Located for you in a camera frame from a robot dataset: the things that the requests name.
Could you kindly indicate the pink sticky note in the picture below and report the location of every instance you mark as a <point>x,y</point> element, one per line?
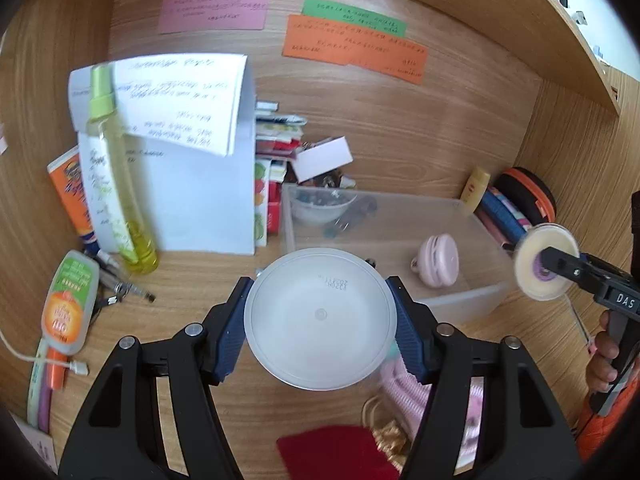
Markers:
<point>195,15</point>

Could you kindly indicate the black orange zip case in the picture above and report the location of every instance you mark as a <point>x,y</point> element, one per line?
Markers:
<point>528,194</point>

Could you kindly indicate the orange hand gel bottle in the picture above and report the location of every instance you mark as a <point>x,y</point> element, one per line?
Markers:
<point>68,308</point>

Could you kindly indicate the white folded paper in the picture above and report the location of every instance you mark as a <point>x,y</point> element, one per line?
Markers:
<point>189,132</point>

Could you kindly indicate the pens at left edge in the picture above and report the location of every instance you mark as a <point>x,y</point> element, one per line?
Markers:
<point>44,380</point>

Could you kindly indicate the yellow green spray bottle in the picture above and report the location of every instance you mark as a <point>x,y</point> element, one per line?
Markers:
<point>110,175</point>

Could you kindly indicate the blue patterned pencil pouch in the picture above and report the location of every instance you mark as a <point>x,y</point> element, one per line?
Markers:
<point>512,224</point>

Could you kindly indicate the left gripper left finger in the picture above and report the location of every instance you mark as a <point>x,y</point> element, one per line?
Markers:
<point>117,434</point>

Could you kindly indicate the red velvet pouch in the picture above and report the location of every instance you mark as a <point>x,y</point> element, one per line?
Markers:
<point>334,453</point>

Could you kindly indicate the orange sunscreen tube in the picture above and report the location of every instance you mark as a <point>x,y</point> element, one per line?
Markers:
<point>65,174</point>

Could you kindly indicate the white small box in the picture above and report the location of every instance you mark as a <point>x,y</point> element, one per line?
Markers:
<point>321,158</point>

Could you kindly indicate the pink notebook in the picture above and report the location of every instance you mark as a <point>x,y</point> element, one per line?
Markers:
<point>494,231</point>

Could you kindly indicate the right hand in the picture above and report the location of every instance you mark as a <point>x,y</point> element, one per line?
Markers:
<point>599,371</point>

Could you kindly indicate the orange sticky note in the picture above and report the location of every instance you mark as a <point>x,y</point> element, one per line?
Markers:
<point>339,43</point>

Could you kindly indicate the small grey bowl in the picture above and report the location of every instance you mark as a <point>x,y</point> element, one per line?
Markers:
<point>318,206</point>

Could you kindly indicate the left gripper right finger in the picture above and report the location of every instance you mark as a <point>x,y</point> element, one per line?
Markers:
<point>523,432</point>

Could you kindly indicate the white round plastic lid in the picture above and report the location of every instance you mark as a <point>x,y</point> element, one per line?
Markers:
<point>320,319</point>

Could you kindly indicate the yellow lotion tube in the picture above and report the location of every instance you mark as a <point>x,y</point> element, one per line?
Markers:
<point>474,189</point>

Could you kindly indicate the pink round Hyntoor case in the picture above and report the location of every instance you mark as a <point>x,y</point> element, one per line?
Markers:
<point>437,261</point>

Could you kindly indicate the stack of books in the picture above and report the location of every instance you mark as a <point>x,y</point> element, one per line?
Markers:
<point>278,140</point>

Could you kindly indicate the green sticky note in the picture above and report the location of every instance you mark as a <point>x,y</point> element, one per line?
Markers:
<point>335,11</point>

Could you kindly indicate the clear plastic storage bin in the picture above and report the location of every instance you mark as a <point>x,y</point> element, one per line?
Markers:
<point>388,230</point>

